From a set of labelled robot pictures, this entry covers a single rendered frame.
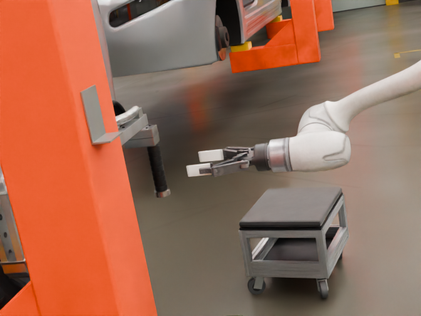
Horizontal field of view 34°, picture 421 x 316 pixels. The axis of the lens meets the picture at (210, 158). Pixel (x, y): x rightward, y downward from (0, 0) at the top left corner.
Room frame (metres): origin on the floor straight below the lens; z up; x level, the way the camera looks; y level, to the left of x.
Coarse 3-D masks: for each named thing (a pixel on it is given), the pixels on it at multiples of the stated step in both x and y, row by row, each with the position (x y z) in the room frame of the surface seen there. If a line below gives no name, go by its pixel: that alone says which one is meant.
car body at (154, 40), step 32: (128, 0) 4.20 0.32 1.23; (160, 0) 4.23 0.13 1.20; (192, 0) 4.34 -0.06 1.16; (224, 0) 5.22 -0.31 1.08; (256, 0) 6.12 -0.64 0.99; (288, 0) 8.08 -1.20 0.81; (128, 32) 4.18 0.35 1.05; (160, 32) 4.21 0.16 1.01; (192, 32) 4.31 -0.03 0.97; (224, 32) 4.83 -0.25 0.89; (256, 32) 5.82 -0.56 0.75; (128, 64) 4.22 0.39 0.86; (160, 64) 4.25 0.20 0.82; (192, 64) 4.33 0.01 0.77
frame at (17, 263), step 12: (0, 168) 1.52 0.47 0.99; (0, 180) 1.50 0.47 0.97; (0, 192) 1.49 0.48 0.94; (0, 204) 1.53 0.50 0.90; (0, 216) 1.53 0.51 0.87; (12, 216) 1.49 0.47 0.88; (0, 228) 1.51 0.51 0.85; (12, 228) 1.49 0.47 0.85; (0, 240) 1.50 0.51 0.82; (12, 240) 1.50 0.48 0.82; (0, 252) 1.51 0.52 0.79; (12, 252) 1.53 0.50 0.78; (0, 264) 1.51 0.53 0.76; (12, 264) 1.50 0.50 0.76; (24, 264) 1.49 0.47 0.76; (12, 276) 1.52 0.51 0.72; (24, 276) 1.51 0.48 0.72
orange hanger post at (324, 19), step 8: (320, 0) 7.01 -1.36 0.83; (328, 0) 6.99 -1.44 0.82; (320, 8) 7.01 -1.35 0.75; (328, 8) 6.99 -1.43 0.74; (280, 16) 7.15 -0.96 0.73; (320, 16) 7.02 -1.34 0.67; (328, 16) 7.00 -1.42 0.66; (272, 24) 7.15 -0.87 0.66; (280, 24) 7.13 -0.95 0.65; (320, 24) 7.02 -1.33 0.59; (328, 24) 7.00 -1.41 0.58; (272, 32) 7.15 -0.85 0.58
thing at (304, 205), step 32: (288, 192) 2.85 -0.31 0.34; (320, 192) 2.78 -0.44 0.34; (256, 224) 2.58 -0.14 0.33; (288, 224) 2.52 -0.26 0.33; (320, 224) 2.47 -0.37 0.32; (256, 256) 2.67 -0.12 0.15; (288, 256) 2.71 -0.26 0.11; (320, 256) 2.47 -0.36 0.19; (256, 288) 2.61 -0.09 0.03; (320, 288) 2.48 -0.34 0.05
